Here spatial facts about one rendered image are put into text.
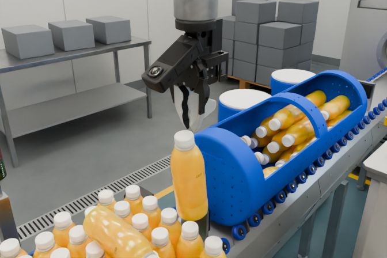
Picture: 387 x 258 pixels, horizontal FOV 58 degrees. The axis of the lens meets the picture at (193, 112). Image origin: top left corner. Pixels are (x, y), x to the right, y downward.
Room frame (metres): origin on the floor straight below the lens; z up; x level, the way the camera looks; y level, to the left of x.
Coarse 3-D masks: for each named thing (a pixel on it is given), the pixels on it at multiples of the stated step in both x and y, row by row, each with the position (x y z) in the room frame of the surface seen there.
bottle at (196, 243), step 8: (184, 240) 0.63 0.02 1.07; (192, 240) 0.63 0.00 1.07; (200, 240) 0.64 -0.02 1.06; (176, 248) 0.64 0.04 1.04; (184, 248) 0.62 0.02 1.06; (192, 248) 0.62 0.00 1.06; (200, 248) 0.63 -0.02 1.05; (176, 256) 0.63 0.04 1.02; (184, 256) 0.61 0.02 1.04; (192, 256) 0.61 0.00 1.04
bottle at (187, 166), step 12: (180, 156) 0.59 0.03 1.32; (192, 156) 0.59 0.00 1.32; (180, 168) 0.58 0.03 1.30; (192, 168) 0.58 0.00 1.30; (204, 168) 0.61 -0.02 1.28; (180, 180) 0.58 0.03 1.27; (192, 180) 0.58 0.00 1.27; (204, 180) 0.60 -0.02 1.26; (180, 192) 0.59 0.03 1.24; (192, 192) 0.58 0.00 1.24; (204, 192) 0.60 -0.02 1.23; (180, 204) 0.60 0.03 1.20; (192, 204) 0.59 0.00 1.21; (204, 204) 0.60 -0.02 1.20; (180, 216) 0.60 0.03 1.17; (192, 216) 0.59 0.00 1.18
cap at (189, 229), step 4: (184, 224) 0.65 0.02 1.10; (188, 224) 0.65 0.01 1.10; (192, 224) 0.65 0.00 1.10; (196, 224) 0.65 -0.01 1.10; (184, 228) 0.64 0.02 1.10; (188, 228) 0.64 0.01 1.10; (192, 228) 0.64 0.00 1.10; (196, 228) 0.64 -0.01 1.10; (184, 232) 0.63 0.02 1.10; (188, 232) 0.63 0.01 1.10; (192, 232) 0.63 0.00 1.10; (196, 232) 0.63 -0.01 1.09; (188, 236) 0.63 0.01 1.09; (192, 236) 0.63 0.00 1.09
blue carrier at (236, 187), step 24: (336, 72) 1.45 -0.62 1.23; (288, 96) 1.15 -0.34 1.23; (336, 96) 1.47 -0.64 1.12; (360, 96) 1.35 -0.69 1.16; (240, 120) 1.16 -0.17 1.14; (312, 120) 1.07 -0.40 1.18; (360, 120) 1.36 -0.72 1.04; (216, 144) 0.83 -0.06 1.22; (240, 144) 0.83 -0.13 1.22; (312, 144) 1.00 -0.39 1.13; (216, 168) 0.83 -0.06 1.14; (240, 168) 0.77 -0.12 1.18; (264, 168) 1.12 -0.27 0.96; (288, 168) 0.88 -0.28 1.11; (216, 192) 0.83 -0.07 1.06; (240, 192) 0.77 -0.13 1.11; (264, 192) 0.79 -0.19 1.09; (216, 216) 0.82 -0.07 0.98; (240, 216) 0.77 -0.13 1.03
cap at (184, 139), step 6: (180, 132) 0.62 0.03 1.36; (186, 132) 0.61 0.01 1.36; (192, 132) 0.61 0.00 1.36; (174, 138) 0.60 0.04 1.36; (180, 138) 0.59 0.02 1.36; (186, 138) 0.59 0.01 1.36; (192, 138) 0.60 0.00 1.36; (180, 144) 0.59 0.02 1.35; (186, 144) 0.59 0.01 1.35; (192, 144) 0.60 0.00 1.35
